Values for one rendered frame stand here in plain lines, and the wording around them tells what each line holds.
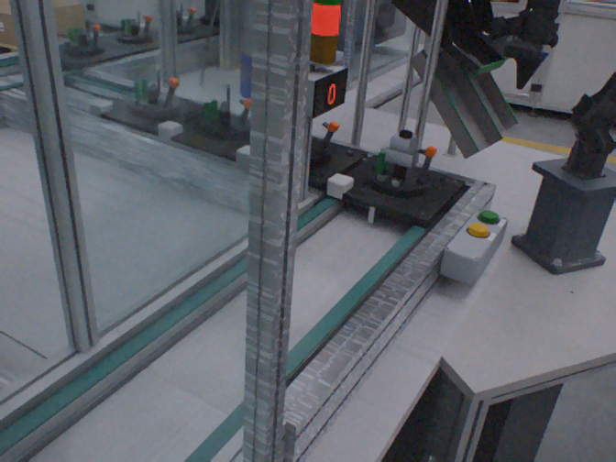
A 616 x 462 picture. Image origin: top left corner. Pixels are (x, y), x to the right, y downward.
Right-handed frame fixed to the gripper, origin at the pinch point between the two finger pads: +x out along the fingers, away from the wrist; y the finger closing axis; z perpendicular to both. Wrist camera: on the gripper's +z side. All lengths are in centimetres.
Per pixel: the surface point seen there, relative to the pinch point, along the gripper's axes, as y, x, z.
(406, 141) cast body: 7.2, 17.6, 18.4
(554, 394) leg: -8, 77, -26
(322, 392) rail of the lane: 70, 30, 1
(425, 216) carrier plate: 15.7, 28.7, 8.3
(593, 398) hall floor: -73, 124, -40
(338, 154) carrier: -1.3, 29.1, 38.2
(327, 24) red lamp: 26.1, -6.9, 30.1
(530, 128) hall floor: -355, 124, 50
